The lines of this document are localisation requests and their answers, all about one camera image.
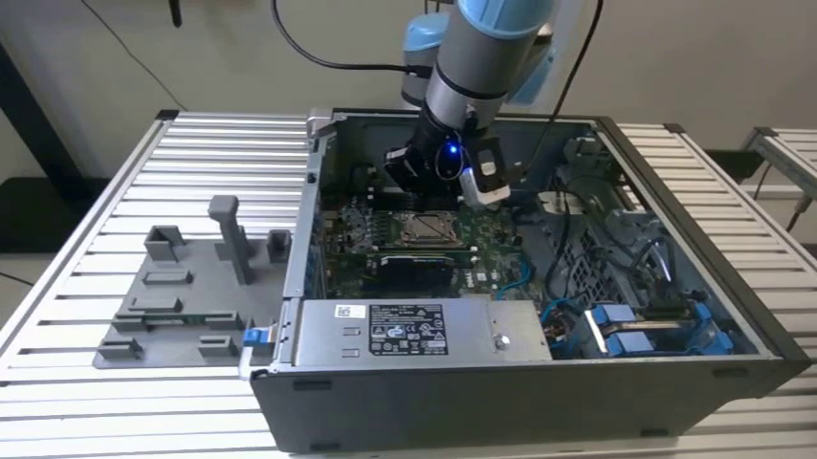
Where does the silver CPU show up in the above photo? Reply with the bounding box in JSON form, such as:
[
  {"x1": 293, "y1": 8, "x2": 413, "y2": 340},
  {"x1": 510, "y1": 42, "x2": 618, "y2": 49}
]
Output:
[{"x1": 408, "y1": 217, "x2": 449, "y2": 239}]

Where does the metal socket cover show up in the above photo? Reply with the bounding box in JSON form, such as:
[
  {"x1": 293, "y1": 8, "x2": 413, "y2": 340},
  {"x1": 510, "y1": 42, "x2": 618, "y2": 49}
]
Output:
[{"x1": 391, "y1": 211, "x2": 462, "y2": 244}]

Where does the green motherboard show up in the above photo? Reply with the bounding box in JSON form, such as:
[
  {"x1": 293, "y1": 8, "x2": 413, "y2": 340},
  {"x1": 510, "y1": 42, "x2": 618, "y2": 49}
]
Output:
[{"x1": 315, "y1": 188, "x2": 536, "y2": 300}]

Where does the grey metal drive cage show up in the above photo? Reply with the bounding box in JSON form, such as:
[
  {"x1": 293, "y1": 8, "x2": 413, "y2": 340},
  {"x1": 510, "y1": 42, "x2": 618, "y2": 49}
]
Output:
[{"x1": 516, "y1": 136, "x2": 711, "y2": 307}]

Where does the grey power supply unit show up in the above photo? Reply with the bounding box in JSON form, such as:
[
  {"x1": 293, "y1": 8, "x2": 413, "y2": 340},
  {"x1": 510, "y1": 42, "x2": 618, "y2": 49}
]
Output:
[{"x1": 290, "y1": 298, "x2": 554, "y2": 364}]

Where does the blue disk carrier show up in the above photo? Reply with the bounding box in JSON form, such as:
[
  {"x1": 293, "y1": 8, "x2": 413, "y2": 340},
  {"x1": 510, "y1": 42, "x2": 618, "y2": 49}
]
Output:
[
  {"x1": 586, "y1": 295, "x2": 711, "y2": 332},
  {"x1": 602, "y1": 324, "x2": 737, "y2": 359}
]

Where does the grey parts rack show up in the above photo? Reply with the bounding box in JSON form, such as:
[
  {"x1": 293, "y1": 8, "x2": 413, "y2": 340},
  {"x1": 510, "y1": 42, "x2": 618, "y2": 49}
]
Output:
[{"x1": 92, "y1": 194, "x2": 295, "y2": 369}]

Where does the black box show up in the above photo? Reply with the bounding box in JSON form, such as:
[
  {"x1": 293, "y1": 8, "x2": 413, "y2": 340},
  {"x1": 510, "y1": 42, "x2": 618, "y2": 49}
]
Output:
[{"x1": 704, "y1": 149, "x2": 767, "y2": 186}]

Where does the green RAM stick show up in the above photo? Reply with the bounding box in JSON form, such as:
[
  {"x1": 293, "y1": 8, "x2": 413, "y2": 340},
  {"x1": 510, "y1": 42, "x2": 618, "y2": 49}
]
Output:
[{"x1": 141, "y1": 313, "x2": 217, "y2": 327}]

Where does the black open PC case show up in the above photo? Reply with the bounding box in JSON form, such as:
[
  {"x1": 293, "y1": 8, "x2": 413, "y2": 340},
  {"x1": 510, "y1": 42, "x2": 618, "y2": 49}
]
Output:
[{"x1": 239, "y1": 107, "x2": 812, "y2": 453}]

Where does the metal side table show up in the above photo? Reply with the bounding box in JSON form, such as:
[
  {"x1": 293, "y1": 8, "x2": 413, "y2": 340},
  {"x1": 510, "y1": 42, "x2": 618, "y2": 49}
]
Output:
[{"x1": 740, "y1": 124, "x2": 817, "y2": 230}]

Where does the black object on floor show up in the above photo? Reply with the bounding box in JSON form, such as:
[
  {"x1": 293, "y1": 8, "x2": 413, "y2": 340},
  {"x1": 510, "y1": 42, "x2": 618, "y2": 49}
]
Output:
[{"x1": 0, "y1": 176, "x2": 114, "y2": 254}]

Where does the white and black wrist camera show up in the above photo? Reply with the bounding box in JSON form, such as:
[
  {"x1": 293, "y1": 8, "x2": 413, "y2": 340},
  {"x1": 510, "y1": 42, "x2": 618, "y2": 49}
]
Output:
[{"x1": 458, "y1": 137, "x2": 513, "y2": 209}]

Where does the blue data cable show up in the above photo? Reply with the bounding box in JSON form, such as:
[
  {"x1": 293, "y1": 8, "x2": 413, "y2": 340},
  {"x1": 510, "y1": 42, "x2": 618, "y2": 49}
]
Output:
[{"x1": 501, "y1": 261, "x2": 537, "y2": 294}]

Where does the thin black wall cable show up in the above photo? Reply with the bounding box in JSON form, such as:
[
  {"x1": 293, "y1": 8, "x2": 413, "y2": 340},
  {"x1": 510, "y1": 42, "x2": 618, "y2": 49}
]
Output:
[{"x1": 79, "y1": 0, "x2": 190, "y2": 112}]

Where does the dark slanted post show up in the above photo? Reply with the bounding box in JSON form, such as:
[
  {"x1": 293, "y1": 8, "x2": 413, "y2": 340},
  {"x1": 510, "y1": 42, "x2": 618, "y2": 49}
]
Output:
[{"x1": 0, "y1": 40, "x2": 88, "y2": 202}]

